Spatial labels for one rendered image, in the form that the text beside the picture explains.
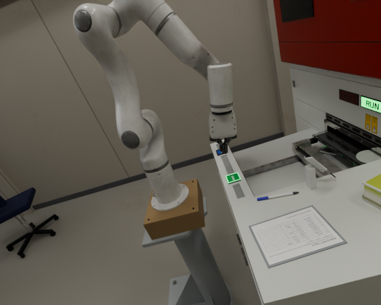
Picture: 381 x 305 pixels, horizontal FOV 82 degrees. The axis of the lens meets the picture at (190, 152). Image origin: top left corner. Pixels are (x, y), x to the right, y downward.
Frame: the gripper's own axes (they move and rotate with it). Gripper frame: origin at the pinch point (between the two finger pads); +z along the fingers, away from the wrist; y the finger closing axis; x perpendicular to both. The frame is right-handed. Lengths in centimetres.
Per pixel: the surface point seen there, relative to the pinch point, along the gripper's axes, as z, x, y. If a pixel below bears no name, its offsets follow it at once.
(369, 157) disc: 10, 5, -58
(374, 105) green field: -10, 2, -57
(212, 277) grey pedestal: 80, -1, 10
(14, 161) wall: 83, -208, 259
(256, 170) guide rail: 23.6, -17.1, -19.5
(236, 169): 14.6, -6.4, -6.3
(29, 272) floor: 155, -81, 195
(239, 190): 15.5, 8.3, -3.9
